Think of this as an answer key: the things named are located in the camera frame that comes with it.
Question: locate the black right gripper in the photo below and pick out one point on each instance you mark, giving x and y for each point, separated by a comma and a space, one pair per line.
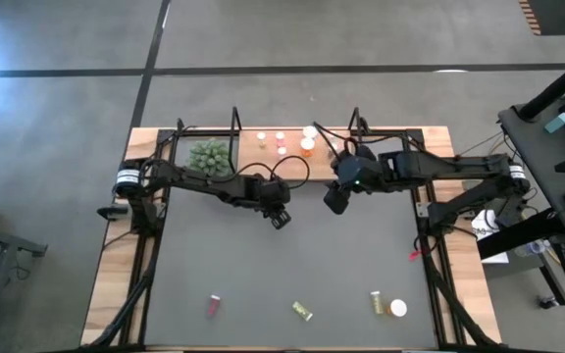
358, 174

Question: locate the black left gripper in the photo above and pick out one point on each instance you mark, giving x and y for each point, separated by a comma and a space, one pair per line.
275, 193

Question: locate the pink medicine bottle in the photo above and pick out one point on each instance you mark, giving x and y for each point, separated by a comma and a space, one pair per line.
280, 135

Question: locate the yellow-green medicine bottle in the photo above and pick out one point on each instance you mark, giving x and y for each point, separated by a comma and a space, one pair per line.
302, 312
261, 136
376, 303

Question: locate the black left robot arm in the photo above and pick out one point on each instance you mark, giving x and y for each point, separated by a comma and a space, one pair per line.
199, 181

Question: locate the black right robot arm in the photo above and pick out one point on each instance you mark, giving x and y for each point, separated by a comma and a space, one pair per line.
459, 166

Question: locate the wooden shelf with black legs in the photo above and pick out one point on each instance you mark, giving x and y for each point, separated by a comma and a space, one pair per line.
258, 152

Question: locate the grey table mat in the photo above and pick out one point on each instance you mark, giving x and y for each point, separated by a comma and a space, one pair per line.
287, 265

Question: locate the red tag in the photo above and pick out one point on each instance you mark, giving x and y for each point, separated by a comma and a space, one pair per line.
416, 255

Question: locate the green potted plant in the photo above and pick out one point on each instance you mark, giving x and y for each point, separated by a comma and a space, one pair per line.
209, 154

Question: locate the white paper sheet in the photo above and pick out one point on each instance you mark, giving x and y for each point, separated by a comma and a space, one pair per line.
482, 226

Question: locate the clear water bottle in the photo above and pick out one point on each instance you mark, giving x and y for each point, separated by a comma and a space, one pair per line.
530, 248

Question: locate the grey side desk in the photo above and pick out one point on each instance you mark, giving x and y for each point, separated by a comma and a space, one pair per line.
542, 162

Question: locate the teal box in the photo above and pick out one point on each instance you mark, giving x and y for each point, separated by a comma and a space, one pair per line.
557, 122

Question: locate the black pole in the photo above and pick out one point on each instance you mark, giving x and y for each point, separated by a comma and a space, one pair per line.
557, 85

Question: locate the black metal station frame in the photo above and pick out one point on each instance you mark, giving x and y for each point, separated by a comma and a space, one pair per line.
415, 135

